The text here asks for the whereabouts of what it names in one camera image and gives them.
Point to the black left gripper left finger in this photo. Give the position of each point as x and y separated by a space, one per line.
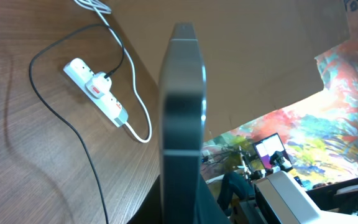
150 211

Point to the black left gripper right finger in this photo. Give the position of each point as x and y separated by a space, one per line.
208 210

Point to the blue screen Galaxy smartphone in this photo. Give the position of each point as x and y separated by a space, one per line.
182 115

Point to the white charger plug adapter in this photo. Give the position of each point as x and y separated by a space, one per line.
99 85

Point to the white box in background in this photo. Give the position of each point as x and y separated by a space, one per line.
280 199

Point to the open laptop in background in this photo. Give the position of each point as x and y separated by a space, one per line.
266 147

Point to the white power strip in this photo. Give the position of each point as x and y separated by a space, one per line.
80 73

